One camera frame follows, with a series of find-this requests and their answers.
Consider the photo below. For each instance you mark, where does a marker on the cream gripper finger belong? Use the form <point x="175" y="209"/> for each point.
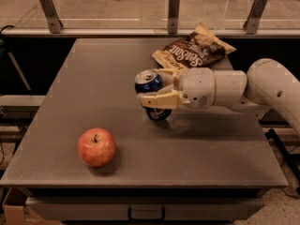
<point x="169" y="100"/>
<point x="170" y="75"/>

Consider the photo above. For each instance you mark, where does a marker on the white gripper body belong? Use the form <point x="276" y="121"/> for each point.
<point x="196" y="85"/>

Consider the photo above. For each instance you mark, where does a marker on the blue pepsi can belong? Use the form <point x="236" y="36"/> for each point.
<point x="150" y="81"/>

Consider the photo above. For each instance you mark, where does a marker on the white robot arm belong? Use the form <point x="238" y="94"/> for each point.
<point x="266" y="85"/>

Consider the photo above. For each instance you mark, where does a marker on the brown sea salt chip bag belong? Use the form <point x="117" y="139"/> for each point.
<point x="200" y="49"/>

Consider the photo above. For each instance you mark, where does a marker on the red apple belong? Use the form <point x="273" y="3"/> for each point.
<point x="96" y="147"/>

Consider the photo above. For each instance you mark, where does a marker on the grey table drawer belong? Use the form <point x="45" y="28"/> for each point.
<point x="144" y="209"/>

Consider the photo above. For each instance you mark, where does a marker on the cardboard box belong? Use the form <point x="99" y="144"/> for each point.
<point x="17" y="213"/>

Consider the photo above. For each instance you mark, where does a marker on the middle metal bracket post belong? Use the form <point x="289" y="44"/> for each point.
<point x="173" y="16"/>

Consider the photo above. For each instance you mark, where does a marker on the metal bracket post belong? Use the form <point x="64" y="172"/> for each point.
<point x="252" y="22"/>
<point x="50" y="13"/>
<point x="173" y="16"/>

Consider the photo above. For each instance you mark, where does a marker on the right metal bracket post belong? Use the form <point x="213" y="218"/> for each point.
<point x="252" y="22"/>

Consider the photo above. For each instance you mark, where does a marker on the left metal bracket post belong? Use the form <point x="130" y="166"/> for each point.
<point x="50" y="13"/>

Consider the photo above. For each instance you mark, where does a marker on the metal rail bar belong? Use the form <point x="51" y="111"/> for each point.
<point x="144" y="33"/>

